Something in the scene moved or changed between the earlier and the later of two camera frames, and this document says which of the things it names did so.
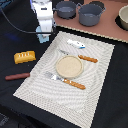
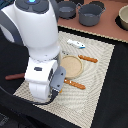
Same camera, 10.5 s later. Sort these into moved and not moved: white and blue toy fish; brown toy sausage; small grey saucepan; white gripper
Moved: white gripper
Not moved: small grey saucepan; white and blue toy fish; brown toy sausage
